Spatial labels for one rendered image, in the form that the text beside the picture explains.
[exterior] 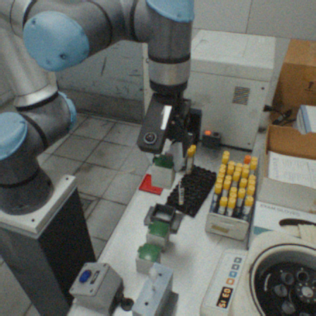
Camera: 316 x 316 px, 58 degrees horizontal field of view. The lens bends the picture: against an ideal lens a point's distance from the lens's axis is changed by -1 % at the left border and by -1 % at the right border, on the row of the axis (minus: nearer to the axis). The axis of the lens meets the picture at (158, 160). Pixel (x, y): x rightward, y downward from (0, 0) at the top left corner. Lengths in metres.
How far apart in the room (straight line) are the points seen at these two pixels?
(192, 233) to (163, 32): 0.49
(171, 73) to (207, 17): 1.76
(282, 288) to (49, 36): 0.56
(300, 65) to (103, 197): 1.43
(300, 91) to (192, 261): 0.87
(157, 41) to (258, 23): 1.76
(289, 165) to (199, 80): 0.37
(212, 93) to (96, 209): 1.29
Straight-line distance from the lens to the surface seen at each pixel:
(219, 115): 0.98
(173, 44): 0.49
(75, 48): 0.43
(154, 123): 0.52
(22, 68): 0.78
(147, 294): 0.57
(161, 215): 0.78
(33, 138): 0.76
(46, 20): 0.42
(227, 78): 0.92
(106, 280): 0.63
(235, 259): 0.69
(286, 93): 1.35
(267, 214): 0.76
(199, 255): 0.73
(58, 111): 0.80
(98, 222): 1.92
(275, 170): 0.90
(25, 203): 0.82
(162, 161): 0.63
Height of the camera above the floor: 1.50
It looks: 41 degrees down
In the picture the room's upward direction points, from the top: straight up
